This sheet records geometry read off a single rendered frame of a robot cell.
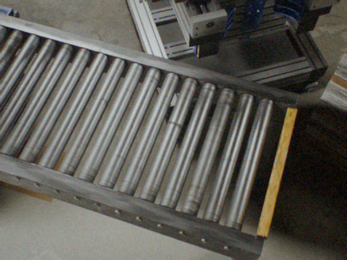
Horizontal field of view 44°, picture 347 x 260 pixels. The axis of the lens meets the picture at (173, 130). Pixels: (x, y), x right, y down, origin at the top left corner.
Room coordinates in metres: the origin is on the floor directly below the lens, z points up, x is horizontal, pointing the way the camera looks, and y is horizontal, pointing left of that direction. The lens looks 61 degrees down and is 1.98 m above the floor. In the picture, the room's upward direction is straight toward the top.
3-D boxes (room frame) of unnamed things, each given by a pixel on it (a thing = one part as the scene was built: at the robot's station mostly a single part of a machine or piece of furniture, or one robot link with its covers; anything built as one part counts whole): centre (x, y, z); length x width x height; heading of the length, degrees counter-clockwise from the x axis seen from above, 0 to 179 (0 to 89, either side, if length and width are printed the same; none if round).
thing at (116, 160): (0.67, 0.13, 0.77); 0.47 x 0.05 x 0.05; 161
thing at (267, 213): (0.51, -0.31, 0.81); 0.43 x 0.03 x 0.02; 161
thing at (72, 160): (0.71, 0.26, 0.77); 0.47 x 0.05 x 0.05; 161
